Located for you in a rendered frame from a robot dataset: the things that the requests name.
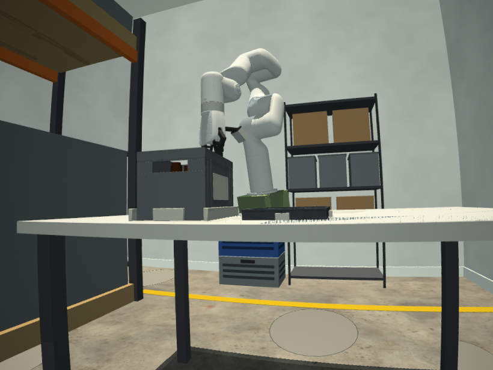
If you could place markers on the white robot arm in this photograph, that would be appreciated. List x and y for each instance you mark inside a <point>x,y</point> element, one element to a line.
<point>218,88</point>

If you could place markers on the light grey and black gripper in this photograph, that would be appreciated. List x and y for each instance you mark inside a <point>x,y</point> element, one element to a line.
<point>212,129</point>

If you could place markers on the dark grey divided crate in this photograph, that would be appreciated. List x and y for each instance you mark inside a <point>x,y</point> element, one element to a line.
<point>207,183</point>

